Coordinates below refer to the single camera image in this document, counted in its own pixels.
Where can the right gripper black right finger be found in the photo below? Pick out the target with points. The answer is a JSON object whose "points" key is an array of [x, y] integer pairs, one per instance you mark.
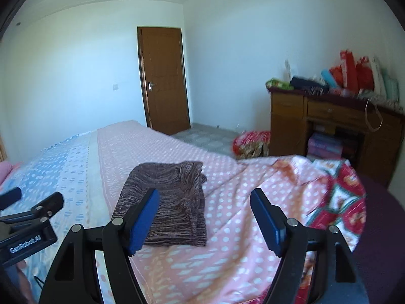
{"points": [[289, 240]]}

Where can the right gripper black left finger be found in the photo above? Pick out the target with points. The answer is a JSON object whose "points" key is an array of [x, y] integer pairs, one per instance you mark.
{"points": [[73, 276]]}

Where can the brown knit sweater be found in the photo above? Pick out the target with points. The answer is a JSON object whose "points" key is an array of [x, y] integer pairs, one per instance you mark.
{"points": [[180, 218]]}

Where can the green item on desk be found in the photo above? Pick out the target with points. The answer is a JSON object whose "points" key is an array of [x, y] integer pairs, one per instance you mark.
{"points": [[279, 84]]}

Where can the brown wooden door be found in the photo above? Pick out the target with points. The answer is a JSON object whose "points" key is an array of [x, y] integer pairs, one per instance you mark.
{"points": [[163, 83]]}

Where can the polka dot bed sheet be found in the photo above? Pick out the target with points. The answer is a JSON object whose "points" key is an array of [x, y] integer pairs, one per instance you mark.
{"points": [[205, 245]]}

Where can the red floral quilt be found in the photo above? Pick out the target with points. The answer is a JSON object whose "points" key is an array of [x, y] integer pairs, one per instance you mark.
{"points": [[331, 275]]}

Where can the folded pink blanket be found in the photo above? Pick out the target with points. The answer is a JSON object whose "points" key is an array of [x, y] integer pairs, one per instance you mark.
{"points": [[5, 169]]}

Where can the red gift bag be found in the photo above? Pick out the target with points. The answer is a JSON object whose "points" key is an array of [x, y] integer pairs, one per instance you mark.
{"points": [[349, 74]]}

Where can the dark folded clothes on desk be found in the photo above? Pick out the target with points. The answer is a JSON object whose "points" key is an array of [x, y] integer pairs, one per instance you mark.
{"points": [[303, 83]]}

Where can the person left hand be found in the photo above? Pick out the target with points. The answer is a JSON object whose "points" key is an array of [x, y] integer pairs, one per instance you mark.
{"points": [[21, 282]]}

